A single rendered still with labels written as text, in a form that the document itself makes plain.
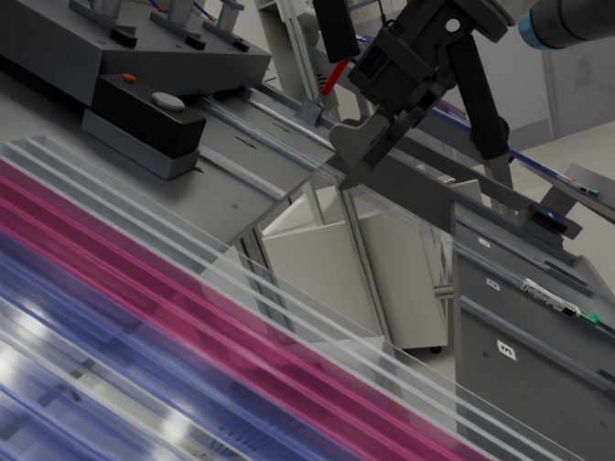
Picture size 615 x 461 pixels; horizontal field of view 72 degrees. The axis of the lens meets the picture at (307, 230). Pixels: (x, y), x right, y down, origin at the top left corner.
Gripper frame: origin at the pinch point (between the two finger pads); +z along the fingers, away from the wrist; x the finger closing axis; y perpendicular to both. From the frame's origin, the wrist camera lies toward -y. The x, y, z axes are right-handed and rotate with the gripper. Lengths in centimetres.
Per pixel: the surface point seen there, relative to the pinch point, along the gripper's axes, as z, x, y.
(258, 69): 1.1, -13.7, 20.2
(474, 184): -2.2, -39.8, -18.6
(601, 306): -6.2, -6.4, -31.9
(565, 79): -70, -439, -97
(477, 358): -1.9, 17.5, -14.7
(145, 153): 2.5, 18.5, 13.5
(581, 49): -97, -446, -89
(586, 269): -7.1, -15.0, -31.8
